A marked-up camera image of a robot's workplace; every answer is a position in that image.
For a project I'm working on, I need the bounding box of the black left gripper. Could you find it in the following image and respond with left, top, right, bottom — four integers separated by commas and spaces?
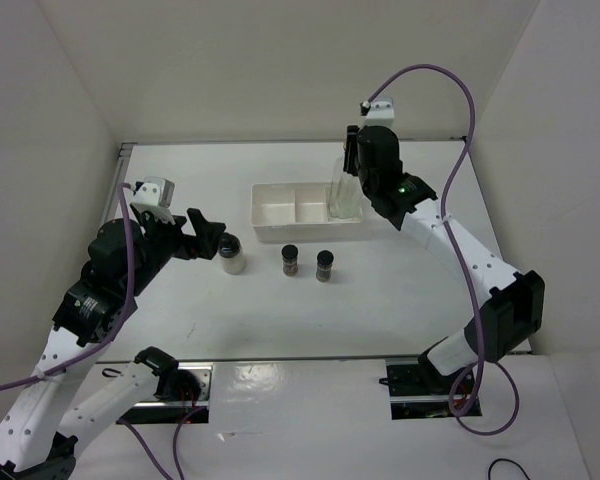
125, 207, 226, 295

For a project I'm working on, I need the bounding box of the white powder jar black lid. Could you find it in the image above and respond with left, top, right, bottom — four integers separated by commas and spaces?
218, 233, 246, 275

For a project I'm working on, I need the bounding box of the glass oil bottle gold spout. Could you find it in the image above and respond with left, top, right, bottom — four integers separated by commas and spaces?
338, 173, 362, 219

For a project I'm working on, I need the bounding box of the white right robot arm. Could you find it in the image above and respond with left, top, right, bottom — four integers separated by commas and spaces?
344, 125, 545, 394

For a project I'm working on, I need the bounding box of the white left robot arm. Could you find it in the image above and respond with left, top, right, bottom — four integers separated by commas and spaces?
0, 208, 226, 479

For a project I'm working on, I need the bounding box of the white three-compartment organizer tray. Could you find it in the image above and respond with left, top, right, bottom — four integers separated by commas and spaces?
251, 182, 365, 244

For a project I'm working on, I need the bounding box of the spice jar black lid left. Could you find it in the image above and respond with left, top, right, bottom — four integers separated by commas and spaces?
281, 244, 299, 277

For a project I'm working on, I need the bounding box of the spice jar black lid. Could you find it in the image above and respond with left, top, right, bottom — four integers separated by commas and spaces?
281, 244, 299, 277
316, 250, 334, 282

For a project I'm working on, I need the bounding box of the spice jar black lid right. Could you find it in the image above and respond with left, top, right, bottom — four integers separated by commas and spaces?
316, 250, 334, 282

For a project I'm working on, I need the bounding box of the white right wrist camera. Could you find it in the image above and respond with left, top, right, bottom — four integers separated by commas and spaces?
360, 98, 395, 130

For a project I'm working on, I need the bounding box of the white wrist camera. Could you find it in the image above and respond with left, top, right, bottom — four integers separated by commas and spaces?
360, 98, 395, 130
131, 176, 175, 209

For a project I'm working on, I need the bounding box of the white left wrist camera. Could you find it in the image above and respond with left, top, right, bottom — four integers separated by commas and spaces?
131, 176, 175, 209

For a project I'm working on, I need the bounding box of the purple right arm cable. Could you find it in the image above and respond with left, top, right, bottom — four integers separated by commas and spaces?
364, 63, 522, 437

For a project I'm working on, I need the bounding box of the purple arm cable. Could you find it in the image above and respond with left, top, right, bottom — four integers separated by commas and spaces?
364, 63, 522, 437
0, 182, 186, 480

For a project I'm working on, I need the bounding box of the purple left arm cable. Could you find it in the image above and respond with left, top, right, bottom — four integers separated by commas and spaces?
0, 182, 186, 480

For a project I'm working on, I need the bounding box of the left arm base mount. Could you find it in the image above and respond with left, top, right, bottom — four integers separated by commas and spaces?
122, 362, 213, 425

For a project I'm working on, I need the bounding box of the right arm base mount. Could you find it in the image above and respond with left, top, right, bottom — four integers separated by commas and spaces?
378, 356, 455, 420

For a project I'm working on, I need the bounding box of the black cable on floor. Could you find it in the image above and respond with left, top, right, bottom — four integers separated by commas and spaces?
488, 458, 531, 480

